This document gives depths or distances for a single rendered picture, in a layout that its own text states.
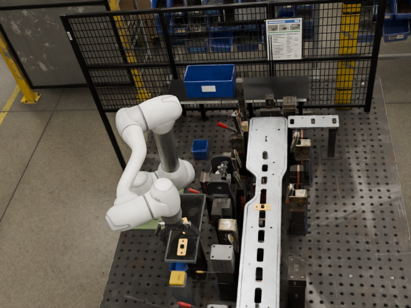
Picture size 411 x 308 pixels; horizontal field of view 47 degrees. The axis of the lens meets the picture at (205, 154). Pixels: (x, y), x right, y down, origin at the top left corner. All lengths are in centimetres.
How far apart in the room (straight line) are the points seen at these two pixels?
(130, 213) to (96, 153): 260
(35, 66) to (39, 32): 44
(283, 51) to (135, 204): 156
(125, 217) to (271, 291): 77
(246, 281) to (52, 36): 312
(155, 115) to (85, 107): 270
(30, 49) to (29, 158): 103
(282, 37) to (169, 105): 98
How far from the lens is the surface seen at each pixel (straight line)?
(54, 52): 476
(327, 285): 257
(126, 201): 185
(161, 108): 226
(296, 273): 222
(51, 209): 414
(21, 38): 482
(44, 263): 386
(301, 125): 283
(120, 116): 228
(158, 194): 180
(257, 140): 275
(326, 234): 272
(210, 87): 297
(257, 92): 301
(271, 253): 230
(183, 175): 272
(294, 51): 301
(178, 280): 210
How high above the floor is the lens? 298
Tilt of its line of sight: 47 degrees down
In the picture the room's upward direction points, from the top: 12 degrees counter-clockwise
